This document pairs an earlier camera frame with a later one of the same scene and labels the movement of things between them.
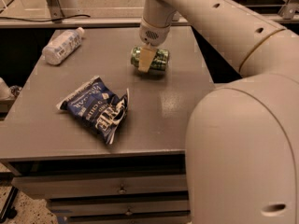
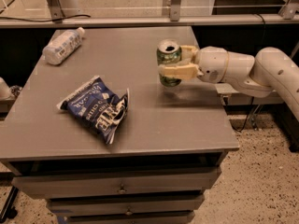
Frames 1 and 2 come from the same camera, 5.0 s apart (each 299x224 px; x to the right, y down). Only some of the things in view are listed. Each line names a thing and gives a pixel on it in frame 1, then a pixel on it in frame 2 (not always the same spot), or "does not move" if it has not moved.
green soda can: [161, 62] → [169, 51]
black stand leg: [9, 212] does not move
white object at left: [5, 91] does not move
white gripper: [153, 35] → [211, 63]
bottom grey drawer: [132, 218] does not move
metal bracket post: [56, 13] does not move
